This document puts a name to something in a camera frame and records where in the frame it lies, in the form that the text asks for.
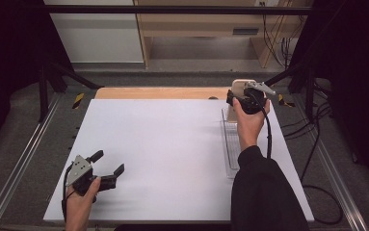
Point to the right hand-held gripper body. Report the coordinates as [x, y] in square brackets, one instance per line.
[252, 99]

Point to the person's left hand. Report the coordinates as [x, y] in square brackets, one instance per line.
[81, 205]

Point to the yellow clamp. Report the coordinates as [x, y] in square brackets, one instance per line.
[284, 100]
[78, 100]

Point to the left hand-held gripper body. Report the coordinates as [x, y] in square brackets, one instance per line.
[79, 170]

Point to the person's right hand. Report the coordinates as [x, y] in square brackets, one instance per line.
[249, 128]

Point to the dark curtain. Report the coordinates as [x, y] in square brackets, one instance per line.
[358, 80]
[5, 64]

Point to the light wooden desk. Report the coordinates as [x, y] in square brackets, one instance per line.
[201, 27]

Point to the black horizontal frame bar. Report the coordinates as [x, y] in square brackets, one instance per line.
[172, 9]

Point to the left yellow clamp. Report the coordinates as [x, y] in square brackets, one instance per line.
[78, 100]

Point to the black metal stand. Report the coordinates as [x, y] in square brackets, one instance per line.
[309, 93]
[44, 93]

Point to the white cabinet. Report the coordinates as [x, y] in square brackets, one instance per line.
[98, 35]

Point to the light wooden table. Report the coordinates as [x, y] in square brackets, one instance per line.
[159, 93]

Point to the aluminium rail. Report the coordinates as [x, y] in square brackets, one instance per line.
[18, 166]
[339, 186]

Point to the right yellow clamp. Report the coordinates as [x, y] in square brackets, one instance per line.
[284, 100]

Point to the clear plastic packaging tray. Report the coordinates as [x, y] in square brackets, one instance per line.
[231, 147]

